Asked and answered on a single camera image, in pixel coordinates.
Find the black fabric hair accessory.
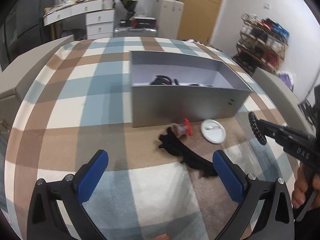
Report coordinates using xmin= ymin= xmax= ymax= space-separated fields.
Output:
xmin=158 ymin=127 xmax=218 ymax=178

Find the black bead bracelet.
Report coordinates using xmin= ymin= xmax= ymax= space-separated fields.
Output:
xmin=248 ymin=110 xmax=267 ymax=146

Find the person's right hand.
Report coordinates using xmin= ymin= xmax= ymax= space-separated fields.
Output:
xmin=292 ymin=162 xmax=320 ymax=209

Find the person's left hand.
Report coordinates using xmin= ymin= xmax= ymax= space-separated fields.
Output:
xmin=153 ymin=233 xmax=170 ymax=240

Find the white round pin badge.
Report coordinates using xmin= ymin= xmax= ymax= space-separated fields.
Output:
xmin=201 ymin=119 xmax=226 ymax=144

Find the clear cup with red rim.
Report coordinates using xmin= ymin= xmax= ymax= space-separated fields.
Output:
xmin=171 ymin=118 xmax=193 ymax=138

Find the plaid checkered blanket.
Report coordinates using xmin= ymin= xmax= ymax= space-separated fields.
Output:
xmin=4 ymin=37 xmax=298 ymax=239

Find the wooden shoe rack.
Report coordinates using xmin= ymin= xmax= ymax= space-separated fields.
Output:
xmin=232 ymin=13 xmax=290 ymax=75

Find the grey open cardboard box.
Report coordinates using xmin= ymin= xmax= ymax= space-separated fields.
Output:
xmin=130 ymin=51 xmax=252 ymax=127

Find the grey box lid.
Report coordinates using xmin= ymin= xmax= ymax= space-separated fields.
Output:
xmin=0 ymin=35 xmax=75 ymax=100

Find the silver suitcase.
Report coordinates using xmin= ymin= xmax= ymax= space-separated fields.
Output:
xmin=113 ymin=27 xmax=158 ymax=37

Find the red black shoe box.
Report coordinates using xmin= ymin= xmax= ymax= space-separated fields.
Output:
xmin=131 ymin=17 xmax=157 ymax=29

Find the white desk with drawers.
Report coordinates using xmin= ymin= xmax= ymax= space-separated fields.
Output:
xmin=43 ymin=0 xmax=115 ymax=39

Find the wooden door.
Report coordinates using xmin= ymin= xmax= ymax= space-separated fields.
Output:
xmin=177 ymin=0 xmax=222 ymax=45

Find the beige wardrobe cabinet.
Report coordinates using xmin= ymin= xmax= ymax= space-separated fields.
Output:
xmin=152 ymin=0 xmax=184 ymax=39

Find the dark flower bouquet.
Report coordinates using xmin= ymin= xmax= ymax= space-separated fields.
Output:
xmin=118 ymin=0 xmax=138 ymax=20

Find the black refrigerator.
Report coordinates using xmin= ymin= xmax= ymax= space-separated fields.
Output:
xmin=1 ymin=0 xmax=55 ymax=70

